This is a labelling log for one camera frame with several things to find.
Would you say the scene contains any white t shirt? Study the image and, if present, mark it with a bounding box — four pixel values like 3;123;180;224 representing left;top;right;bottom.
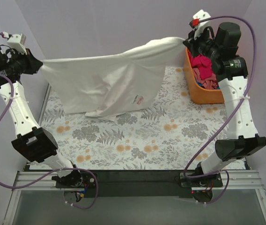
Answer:
40;37;185;118

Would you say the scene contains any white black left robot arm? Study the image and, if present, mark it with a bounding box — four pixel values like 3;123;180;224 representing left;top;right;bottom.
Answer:
0;46;83;188

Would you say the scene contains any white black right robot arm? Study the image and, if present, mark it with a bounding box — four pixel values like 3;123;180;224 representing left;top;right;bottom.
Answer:
183;19;266;186

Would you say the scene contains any magenta crumpled shirt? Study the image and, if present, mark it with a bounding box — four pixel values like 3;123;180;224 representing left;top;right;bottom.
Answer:
190;54;213;80

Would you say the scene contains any salmon pink crumpled shirt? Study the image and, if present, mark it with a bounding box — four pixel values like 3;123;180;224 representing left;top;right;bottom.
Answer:
192;68;219;90

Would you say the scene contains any blue crumpled shirt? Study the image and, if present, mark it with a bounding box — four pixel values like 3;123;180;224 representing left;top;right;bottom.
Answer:
196;80;220;90

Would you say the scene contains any orange plastic laundry basket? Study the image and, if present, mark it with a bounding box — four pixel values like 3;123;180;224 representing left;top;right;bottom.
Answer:
183;48;224;105

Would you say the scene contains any floral patterned table mat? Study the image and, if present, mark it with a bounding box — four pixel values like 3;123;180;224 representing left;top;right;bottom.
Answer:
41;67;227;170

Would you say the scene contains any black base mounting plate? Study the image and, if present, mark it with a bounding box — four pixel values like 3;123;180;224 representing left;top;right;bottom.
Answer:
55;170;224;199

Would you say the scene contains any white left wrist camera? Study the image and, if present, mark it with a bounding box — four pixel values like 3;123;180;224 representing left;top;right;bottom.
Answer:
2;32;27;55

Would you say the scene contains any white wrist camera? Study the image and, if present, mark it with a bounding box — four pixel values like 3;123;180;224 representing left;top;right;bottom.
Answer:
2;32;27;55
189;9;211;40

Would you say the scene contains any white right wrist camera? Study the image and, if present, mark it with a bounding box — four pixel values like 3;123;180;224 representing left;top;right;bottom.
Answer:
189;9;211;40

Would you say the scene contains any aluminium front frame rail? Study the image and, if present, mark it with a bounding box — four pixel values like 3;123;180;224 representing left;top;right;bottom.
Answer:
15;170;264;190

